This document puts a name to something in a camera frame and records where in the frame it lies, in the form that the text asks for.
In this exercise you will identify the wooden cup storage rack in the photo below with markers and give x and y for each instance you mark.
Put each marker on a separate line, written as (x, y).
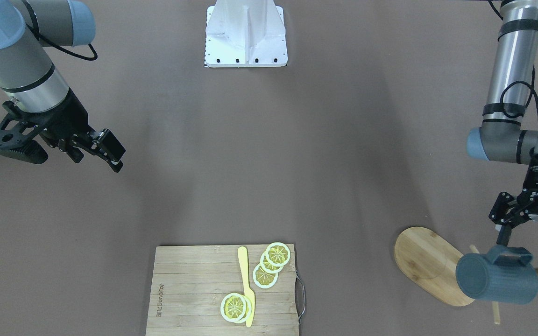
(430, 262)

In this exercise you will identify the yellow plastic knife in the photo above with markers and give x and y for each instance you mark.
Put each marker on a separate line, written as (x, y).
(242, 254)

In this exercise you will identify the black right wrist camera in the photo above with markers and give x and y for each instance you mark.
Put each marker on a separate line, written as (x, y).
(17, 132)

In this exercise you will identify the blue mug yellow inside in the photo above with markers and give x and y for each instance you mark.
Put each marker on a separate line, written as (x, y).
(504, 274)

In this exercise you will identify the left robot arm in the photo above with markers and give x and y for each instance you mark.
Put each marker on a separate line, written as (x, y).
(509, 129)

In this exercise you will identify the lemon slice lower of trio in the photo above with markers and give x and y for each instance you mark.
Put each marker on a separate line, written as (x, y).
(264, 279)

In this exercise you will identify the lemon slice on knife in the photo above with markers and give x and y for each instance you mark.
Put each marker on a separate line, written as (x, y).
(231, 307)

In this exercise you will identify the lemon slice under knife slice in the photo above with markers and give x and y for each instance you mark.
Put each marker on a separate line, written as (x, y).
(248, 305)

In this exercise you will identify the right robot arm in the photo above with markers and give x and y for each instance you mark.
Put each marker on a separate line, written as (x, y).
(40, 101)

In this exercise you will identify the bamboo cutting board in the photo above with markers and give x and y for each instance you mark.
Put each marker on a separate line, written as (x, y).
(190, 282)

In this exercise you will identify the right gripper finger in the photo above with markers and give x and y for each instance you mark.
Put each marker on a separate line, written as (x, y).
(68, 146)
(103, 144)

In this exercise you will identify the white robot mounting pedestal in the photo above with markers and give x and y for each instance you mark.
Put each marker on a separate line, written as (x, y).
(245, 34)

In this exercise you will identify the lemon slice middle overlapped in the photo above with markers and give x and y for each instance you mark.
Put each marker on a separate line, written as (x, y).
(267, 266)

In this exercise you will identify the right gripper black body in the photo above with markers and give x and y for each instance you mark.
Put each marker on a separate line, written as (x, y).
(69, 117)

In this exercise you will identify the lemon slice top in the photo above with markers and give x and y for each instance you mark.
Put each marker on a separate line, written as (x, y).
(277, 254)

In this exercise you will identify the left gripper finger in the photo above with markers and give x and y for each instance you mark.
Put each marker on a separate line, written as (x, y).
(508, 212)

